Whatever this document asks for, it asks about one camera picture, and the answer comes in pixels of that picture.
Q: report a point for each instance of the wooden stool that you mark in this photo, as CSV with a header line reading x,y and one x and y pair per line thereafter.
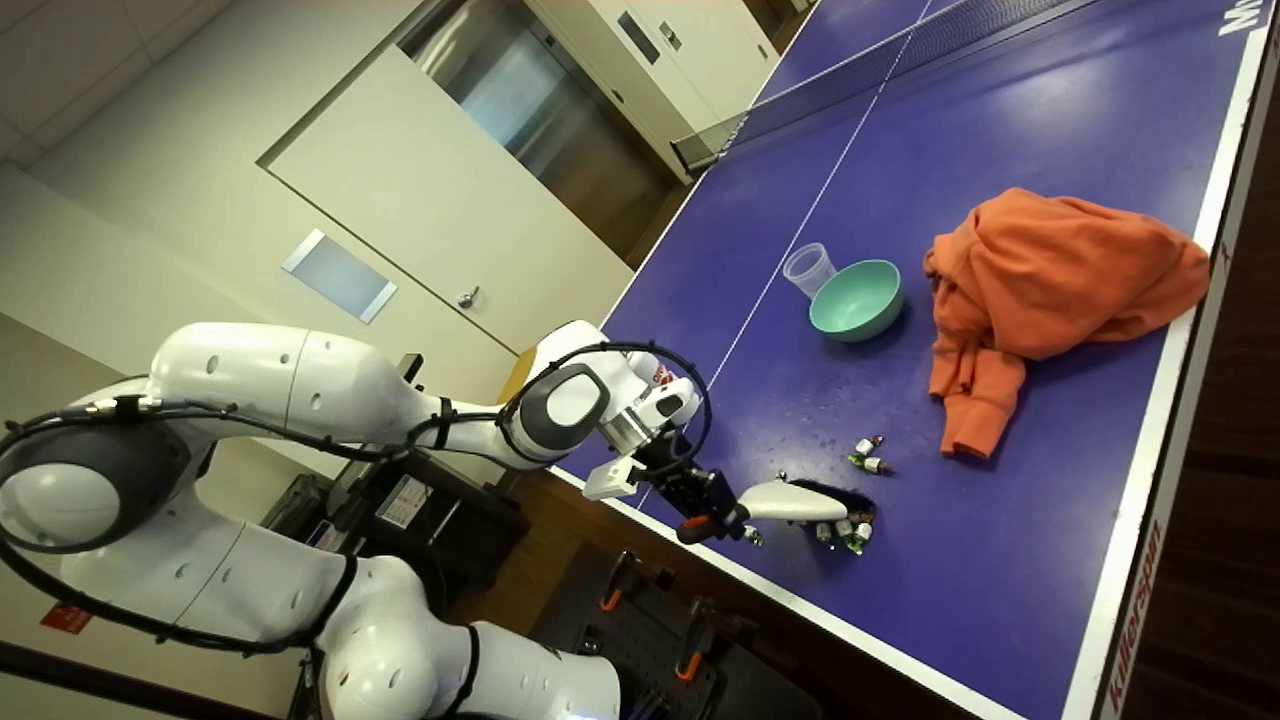
x,y
520,374

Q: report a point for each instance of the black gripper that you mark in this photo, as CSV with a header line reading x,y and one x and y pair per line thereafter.
x,y
661,465

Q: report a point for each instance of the pale door notice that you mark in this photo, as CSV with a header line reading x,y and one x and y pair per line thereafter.
x,y
343,274

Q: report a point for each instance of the teal green bowl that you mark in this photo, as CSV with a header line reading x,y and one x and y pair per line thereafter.
x,y
855,315

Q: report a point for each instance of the white cabinet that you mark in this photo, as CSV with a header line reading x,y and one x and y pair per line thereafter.
x,y
692,53

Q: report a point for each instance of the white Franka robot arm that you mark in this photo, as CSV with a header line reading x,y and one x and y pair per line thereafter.
x,y
266,535

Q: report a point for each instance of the clear plastic measuring cup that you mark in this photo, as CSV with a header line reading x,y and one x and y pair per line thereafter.
x,y
807,266

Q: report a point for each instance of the white door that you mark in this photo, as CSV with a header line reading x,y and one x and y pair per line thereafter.
x,y
424,202

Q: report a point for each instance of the orange cloth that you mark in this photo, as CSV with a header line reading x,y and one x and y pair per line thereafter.
x,y
1054,280

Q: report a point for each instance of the black perforated mount plate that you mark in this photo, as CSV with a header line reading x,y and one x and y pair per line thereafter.
x,y
640,666

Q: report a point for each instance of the red wall sign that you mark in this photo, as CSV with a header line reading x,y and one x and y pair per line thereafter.
x,y
65,619

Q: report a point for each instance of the table tennis net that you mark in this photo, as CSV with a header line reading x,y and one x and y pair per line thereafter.
x,y
824,74

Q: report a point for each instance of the black equipment cart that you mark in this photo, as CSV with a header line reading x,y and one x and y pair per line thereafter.
x,y
441,523

